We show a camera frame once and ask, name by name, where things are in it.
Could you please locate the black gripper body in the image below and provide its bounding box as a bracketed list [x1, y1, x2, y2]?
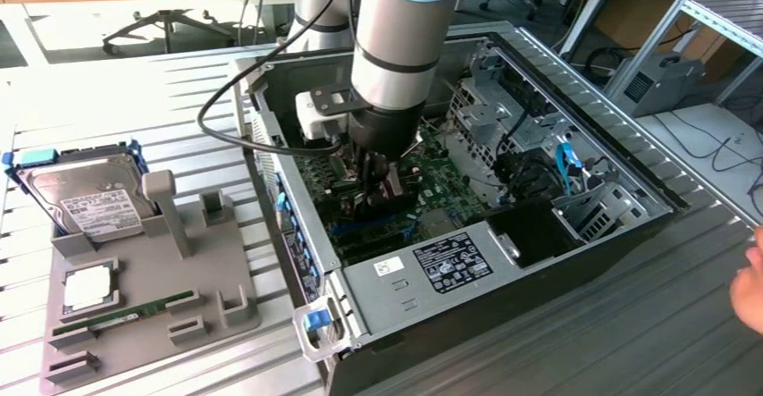
[346, 105, 426, 164]

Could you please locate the person's hand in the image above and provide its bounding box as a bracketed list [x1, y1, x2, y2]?
[729, 224, 763, 333]

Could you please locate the perforated metal disk bay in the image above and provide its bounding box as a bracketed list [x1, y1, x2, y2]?
[444, 77, 577, 182]

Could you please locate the green motherboard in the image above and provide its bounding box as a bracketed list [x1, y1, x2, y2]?
[294, 118, 500, 268]

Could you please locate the silver power supply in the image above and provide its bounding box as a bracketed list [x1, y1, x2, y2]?
[336, 229, 529, 340]

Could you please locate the small chair base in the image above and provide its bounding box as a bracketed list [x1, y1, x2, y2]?
[474, 0, 546, 22]

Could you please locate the small metal disk bay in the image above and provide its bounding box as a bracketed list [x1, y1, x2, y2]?
[550, 180, 676, 248]

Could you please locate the blue case latch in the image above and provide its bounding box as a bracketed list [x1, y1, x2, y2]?
[301, 310, 330, 335]

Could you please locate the black office chair base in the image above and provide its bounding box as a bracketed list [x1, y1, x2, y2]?
[100, 8, 234, 56]

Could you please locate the open black PC case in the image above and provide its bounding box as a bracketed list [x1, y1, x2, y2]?
[229, 20, 696, 396]

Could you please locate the grey tower computer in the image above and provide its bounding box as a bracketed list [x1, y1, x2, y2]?
[618, 51, 709, 119]

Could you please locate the silver hard disk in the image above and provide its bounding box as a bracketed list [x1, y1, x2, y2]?
[14, 153, 150, 243]

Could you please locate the grey parts rack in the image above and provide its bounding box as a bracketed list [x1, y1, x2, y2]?
[38, 169, 264, 393]

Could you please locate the blue disk carrier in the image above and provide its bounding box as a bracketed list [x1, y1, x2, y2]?
[0, 139, 150, 236]

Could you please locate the silver CPU chip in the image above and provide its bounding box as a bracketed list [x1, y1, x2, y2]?
[61, 265, 118, 313]

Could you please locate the green RAM stick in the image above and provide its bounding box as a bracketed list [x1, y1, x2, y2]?
[50, 287, 198, 337]

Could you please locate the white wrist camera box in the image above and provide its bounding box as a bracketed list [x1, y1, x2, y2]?
[294, 85, 365, 141]

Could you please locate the black camera cable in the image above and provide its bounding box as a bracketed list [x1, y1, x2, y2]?
[196, 0, 348, 156]

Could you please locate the blue disk wire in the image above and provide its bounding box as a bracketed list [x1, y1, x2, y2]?
[552, 142, 584, 199]

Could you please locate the black cable coil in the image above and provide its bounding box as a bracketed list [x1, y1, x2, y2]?
[582, 46, 633, 85]

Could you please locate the aluminium frame shelf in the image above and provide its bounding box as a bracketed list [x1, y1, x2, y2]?
[600, 0, 763, 107]

